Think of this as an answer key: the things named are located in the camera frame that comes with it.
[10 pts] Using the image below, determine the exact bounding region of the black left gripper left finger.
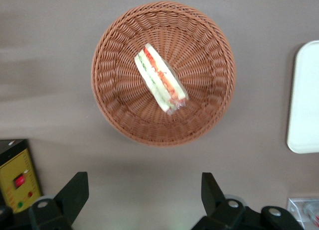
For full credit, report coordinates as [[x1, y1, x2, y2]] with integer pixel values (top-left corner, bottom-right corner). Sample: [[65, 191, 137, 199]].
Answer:
[[0, 171, 90, 230]]

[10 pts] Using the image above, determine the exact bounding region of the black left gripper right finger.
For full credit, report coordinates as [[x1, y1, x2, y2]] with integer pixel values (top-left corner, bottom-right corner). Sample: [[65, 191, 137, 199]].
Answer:
[[190, 172, 305, 230]]

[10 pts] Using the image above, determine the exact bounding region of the plastic-wrapped triangle sandwich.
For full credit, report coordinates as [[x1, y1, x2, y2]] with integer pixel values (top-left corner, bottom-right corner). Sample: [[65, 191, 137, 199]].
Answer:
[[134, 42, 189, 115]]

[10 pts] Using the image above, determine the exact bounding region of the brown woven wicker basket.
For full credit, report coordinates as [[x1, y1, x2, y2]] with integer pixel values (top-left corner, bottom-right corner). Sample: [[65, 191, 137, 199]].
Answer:
[[91, 0, 237, 148]]

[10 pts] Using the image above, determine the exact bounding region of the white plastic tray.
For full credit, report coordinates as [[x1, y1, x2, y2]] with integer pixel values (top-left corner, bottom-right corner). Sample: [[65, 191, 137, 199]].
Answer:
[[286, 40, 319, 154]]

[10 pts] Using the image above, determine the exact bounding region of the black appliance with yellow panel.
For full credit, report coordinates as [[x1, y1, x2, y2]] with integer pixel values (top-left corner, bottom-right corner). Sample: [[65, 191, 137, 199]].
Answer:
[[0, 139, 43, 215]]

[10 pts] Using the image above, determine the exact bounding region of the clear acrylic can rack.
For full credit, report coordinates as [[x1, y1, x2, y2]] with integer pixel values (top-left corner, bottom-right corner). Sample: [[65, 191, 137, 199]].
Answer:
[[286, 197, 319, 230]]

